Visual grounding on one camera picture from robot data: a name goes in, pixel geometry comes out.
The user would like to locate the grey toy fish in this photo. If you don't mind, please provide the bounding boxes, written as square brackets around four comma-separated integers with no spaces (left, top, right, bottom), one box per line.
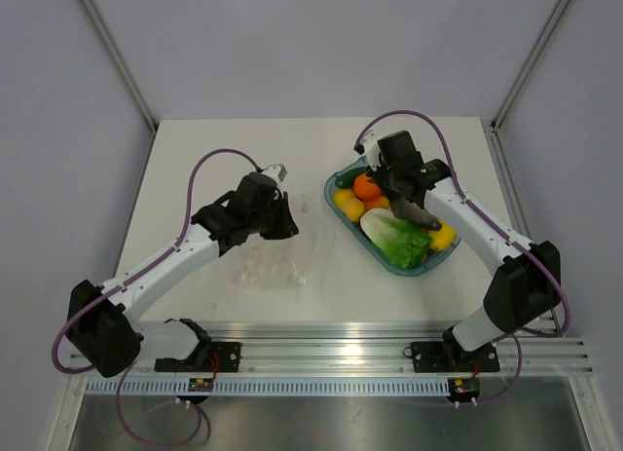
[389,198,442,231]

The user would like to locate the clear dotted zip bag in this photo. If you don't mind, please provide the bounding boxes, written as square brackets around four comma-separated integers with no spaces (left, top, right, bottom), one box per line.
[230,194,319,290]

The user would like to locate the yellow bell pepper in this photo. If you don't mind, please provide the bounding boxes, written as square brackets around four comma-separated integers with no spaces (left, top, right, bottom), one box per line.
[428,221,457,252]

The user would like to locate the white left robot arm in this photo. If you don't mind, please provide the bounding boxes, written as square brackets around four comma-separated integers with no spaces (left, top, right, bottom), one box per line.
[63,165,299,378]

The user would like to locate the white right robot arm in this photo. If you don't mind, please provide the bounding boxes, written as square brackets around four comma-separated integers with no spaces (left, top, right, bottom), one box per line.
[363,131,562,369]

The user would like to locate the orange fruit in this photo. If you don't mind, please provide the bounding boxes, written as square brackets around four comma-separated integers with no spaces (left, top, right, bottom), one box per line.
[353,173,382,202]

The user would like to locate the green cucumber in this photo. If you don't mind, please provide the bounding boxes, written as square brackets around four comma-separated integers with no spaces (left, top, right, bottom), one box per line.
[334,167,367,189]

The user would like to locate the yellow peach fruit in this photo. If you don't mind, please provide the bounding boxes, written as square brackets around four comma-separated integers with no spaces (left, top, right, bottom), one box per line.
[339,198,366,223]

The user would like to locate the yellow lemon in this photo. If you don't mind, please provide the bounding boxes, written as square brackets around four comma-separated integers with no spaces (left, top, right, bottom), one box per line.
[333,188,356,207]

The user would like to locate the green white lettuce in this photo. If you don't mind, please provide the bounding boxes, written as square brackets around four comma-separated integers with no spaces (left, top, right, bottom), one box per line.
[359,208,430,270]

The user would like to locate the teal plastic basket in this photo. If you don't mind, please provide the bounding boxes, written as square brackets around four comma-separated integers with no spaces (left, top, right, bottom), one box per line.
[324,158,460,277]

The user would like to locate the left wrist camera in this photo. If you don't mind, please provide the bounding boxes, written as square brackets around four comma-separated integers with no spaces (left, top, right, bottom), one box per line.
[261,164,287,184]

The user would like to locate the aluminium mounting rail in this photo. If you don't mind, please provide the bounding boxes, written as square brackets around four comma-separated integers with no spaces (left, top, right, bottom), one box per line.
[201,321,594,378]

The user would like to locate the white slotted cable duct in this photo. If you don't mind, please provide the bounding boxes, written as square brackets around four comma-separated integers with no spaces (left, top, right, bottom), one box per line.
[86,376,450,397]

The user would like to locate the right aluminium frame post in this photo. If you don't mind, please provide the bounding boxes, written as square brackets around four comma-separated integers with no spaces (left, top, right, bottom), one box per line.
[491,0,574,133]

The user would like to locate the aluminium frame post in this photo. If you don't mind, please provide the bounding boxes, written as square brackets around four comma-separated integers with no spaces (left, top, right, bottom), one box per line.
[491,0,574,133]
[76,0,159,138]

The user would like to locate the left aluminium frame post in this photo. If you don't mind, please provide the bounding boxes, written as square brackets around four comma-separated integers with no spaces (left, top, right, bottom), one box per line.
[76,0,159,138]

